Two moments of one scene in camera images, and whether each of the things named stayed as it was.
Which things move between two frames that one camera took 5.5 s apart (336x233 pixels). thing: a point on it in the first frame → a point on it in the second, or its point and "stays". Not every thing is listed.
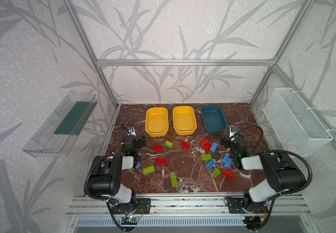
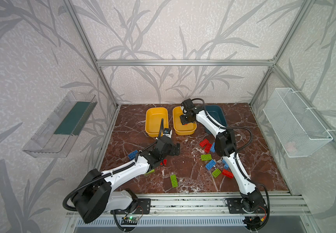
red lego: (161, 161) stays
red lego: (226, 173) stays
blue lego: (213, 147) stays
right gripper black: (232, 140) → (184, 117)
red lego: (204, 142) stays
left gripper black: (128, 138) → (172, 148)
